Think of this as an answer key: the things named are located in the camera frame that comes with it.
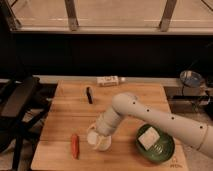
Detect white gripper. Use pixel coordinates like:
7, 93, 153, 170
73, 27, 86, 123
96, 109, 122, 136

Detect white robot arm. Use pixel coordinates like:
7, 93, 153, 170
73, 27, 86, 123
96, 93, 213, 158

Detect orange carrot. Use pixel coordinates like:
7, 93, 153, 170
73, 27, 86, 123
71, 134, 79, 159

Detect white small box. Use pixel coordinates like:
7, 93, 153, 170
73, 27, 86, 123
97, 76, 119, 87

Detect white sponge block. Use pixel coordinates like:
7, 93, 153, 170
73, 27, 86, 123
138, 127, 160, 150

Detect silver fork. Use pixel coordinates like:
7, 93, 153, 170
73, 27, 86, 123
154, 141, 166, 155

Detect green bowl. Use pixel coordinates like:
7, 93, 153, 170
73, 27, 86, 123
135, 124, 175, 164

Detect black chair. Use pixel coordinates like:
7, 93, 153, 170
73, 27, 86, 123
0, 77, 51, 171

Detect silver round metal object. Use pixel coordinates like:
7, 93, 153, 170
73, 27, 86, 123
180, 70, 205, 96

